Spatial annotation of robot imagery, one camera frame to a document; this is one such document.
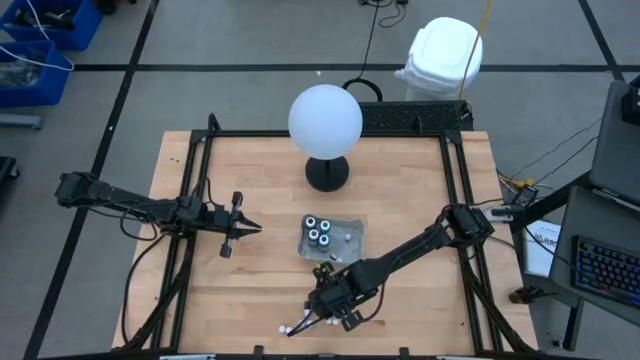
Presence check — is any black metal table frame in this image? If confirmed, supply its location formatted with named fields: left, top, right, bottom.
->
left=112, top=112, right=539, bottom=360

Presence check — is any white globe table lamp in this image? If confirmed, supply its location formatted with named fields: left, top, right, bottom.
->
left=288, top=83, right=364, bottom=194

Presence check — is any white cable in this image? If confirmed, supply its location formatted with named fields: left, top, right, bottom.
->
left=0, top=0, right=75, bottom=72

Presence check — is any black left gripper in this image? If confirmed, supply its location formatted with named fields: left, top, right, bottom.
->
left=201, top=191, right=263, bottom=260

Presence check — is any yellow hanging cable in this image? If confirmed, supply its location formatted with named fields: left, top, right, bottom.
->
left=458, top=0, right=495, bottom=101

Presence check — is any black computer monitor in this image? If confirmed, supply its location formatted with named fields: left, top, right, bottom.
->
left=621, top=74, right=640, bottom=126

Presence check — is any black perforated computer case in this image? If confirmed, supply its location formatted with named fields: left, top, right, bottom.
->
left=358, top=99, right=474, bottom=134

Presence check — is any white paper sheet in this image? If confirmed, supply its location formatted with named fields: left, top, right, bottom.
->
left=522, top=219, right=564, bottom=278

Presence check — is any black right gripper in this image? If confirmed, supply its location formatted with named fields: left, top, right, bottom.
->
left=286, top=263, right=365, bottom=338

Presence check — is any white lidded trash bin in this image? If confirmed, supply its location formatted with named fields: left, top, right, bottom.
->
left=393, top=16, right=484, bottom=101

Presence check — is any grey metal bar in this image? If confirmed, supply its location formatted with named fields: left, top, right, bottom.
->
left=0, top=114, right=45, bottom=132

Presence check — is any black lamp cable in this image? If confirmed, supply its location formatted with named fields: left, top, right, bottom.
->
left=341, top=0, right=385, bottom=104

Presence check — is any grey plastic tray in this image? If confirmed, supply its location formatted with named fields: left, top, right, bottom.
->
left=297, top=213, right=369, bottom=265

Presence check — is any black backlit keyboard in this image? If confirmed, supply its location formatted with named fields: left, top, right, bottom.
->
left=571, top=234, right=640, bottom=309

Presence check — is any grey desk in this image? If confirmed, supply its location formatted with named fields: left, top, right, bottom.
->
left=547, top=184, right=640, bottom=329
left=588, top=79, right=640, bottom=206

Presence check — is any blue storage bin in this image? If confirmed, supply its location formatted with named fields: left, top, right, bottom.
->
left=0, top=0, right=104, bottom=52
left=0, top=40, right=71, bottom=109

